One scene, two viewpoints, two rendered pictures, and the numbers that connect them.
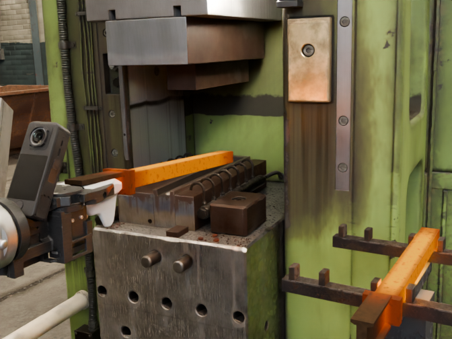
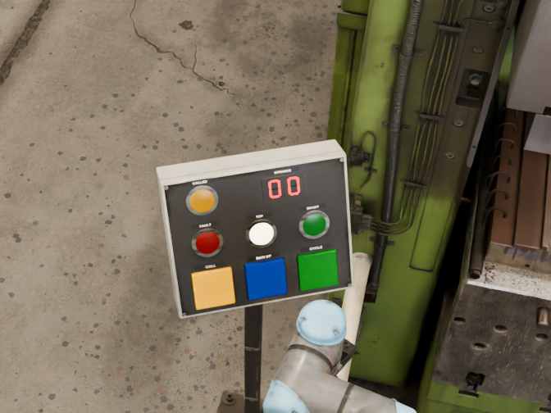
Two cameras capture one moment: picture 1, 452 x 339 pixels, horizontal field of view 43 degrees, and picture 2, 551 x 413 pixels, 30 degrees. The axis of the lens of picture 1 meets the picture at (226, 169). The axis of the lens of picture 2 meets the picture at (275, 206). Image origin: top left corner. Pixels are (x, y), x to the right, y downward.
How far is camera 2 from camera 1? 1.68 m
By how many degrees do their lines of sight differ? 44
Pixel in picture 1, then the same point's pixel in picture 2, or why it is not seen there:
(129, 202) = (505, 249)
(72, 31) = (421, 38)
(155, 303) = (527, 335)
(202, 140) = not seen: hidden behind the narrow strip
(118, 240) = (498, 294)
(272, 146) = not seen: outside the picture
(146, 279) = (523, 321)
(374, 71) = not seen: outside the picture
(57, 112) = (369, 108)
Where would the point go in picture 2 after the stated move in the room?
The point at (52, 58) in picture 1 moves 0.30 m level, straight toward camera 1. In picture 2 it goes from (376, 58) to (474, 172)
